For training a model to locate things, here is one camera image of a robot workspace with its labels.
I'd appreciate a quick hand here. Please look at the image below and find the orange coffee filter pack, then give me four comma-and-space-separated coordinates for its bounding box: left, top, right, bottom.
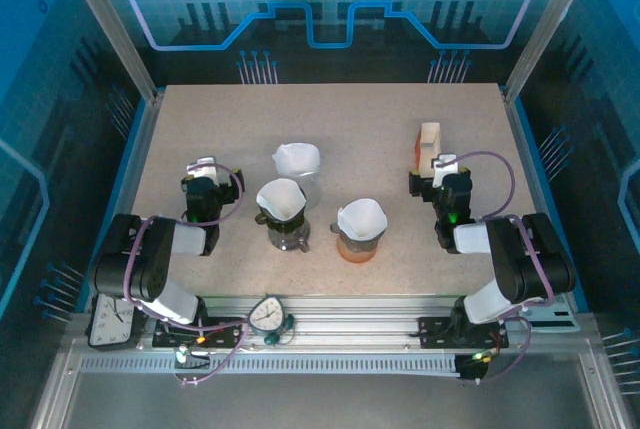
413, 121, 444, 179

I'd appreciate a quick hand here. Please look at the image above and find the white paper coffee filter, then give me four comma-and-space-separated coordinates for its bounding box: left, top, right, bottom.
255, 178, 308, 223
336, 197, 389, 241
272, 142, 322, 179

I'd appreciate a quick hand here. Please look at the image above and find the dark green coffee dripper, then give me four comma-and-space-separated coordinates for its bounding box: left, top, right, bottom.
254, 203, 309, 238

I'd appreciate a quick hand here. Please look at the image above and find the clear glass coffee server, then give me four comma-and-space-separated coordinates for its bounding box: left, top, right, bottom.
283, 176, 321, 211

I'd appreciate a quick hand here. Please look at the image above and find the smoky grey glass pitcher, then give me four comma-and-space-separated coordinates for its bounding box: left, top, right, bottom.
267, 221, 311, 254

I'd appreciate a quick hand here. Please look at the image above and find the smoky grey coffee dripper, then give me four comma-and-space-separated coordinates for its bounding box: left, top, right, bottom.
329, 221, 389, 252

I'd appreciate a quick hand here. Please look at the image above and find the orange glass coffee server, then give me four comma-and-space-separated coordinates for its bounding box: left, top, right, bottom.
336, 239, 384, 266

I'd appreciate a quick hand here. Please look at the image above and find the triangular white-faced clock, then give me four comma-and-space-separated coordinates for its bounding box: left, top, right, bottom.
247, 293, 297, 349

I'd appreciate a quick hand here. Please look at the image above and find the square black-framed clock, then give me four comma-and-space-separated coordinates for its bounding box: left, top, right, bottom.
88, 292, 136, 350

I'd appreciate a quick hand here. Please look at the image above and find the small LED controller board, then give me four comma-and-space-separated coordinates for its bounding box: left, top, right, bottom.
455, 351, 489, 383
173, 343, 211, 370

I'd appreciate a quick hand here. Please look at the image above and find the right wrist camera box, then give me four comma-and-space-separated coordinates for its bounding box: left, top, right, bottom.
432, 152, 464, 189

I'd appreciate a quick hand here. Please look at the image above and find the aluminium mounting rail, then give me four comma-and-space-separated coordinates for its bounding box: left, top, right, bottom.
134, 294, 581, 353

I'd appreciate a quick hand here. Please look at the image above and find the aluminium frame post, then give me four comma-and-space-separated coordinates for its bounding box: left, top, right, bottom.
55, 0, 159, 103
502, 0, 604, 103

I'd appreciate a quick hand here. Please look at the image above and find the slotted grey cable duct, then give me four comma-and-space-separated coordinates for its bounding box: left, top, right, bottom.
79, 352, 459, 376

